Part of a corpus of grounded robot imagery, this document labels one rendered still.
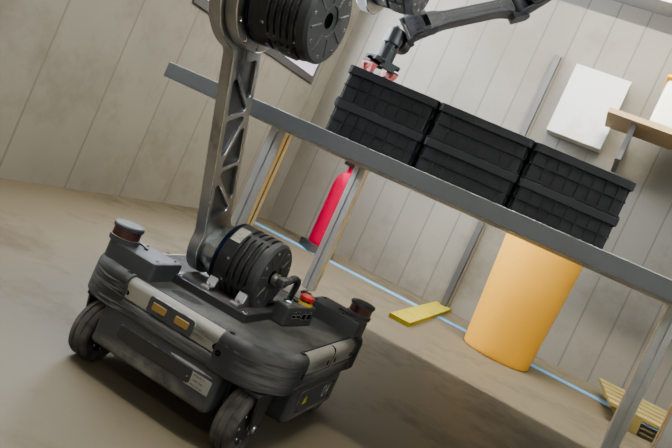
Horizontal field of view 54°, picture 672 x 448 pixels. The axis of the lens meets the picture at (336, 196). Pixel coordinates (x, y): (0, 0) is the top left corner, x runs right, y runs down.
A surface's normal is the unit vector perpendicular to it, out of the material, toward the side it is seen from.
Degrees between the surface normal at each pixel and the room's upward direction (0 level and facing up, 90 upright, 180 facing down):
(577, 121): 90
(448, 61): 90
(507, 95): 90
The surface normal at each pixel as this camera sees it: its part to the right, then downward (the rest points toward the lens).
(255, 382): 0.26, 0.15
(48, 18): 0.85, 0.40
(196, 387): -0.33, -0.10
